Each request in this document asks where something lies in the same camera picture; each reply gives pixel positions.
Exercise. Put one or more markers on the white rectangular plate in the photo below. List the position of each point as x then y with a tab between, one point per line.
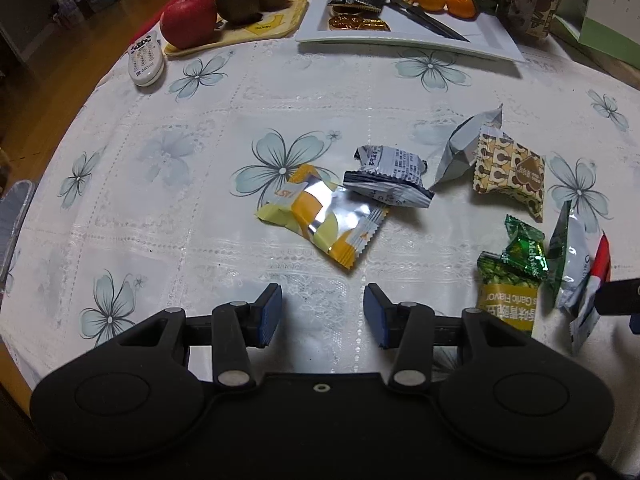
490	35

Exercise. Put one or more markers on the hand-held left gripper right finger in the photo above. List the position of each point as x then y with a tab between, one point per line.
375	315

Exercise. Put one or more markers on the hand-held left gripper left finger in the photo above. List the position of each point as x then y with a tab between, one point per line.
270	315

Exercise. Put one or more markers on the silver red green packet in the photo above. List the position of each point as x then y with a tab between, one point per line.
570	255

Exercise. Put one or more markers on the small green candy wrapper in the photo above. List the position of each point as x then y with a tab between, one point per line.
525	252

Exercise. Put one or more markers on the white floral tablecloth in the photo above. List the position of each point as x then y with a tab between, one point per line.
200	210

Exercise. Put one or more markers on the yellow fruit tray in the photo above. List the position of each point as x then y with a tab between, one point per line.
270	27

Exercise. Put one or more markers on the red apple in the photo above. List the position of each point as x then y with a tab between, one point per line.
187	22

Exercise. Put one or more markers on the silver black-white snack packet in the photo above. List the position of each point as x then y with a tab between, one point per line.
390	170

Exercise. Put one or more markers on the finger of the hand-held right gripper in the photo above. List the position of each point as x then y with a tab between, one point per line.
620	299

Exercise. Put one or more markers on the yellow orange snack packet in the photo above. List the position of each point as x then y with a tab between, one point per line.
320	215

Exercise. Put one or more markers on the green pea snack packet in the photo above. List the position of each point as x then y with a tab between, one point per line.
505	300

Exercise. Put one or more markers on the plain silver foil packet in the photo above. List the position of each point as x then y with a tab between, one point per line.
460	150

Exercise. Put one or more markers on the brown printed bag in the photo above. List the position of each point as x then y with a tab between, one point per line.
525	0

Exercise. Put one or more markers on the brown patterned snack packet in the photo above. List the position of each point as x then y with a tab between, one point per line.
510	175

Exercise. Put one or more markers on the gold foil chocolate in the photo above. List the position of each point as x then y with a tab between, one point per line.
360	23
347	9

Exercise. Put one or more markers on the white remote control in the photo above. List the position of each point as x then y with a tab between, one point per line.
145	60

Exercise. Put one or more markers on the dark cabinet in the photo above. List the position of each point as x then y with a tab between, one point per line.
25	5

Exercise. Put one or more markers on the red white snack packet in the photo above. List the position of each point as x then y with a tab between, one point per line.
601	265

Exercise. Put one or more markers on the green white paper box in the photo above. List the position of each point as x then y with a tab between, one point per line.
610	25

